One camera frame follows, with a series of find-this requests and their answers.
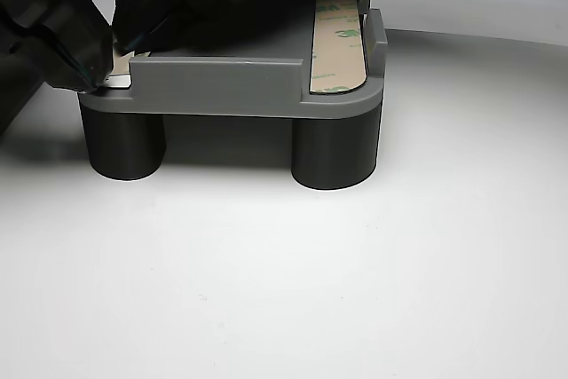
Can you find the beige printed protective film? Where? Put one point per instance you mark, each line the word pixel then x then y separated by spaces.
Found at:
pixel 337 55
pixel 122 64

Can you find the grey printed fixture black legs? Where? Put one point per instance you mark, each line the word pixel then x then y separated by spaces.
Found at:
pixel 222 81

